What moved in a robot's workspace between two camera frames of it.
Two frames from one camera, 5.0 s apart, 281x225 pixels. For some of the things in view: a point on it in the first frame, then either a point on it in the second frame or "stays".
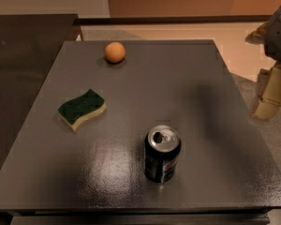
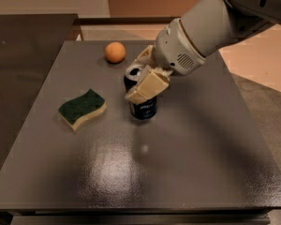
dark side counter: [23, 49] stays
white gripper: [278, 37] -> [174, 52]
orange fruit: [114, 52] stays
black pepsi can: [161, 148] -> [146, 110]
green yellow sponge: [77, 111] stays
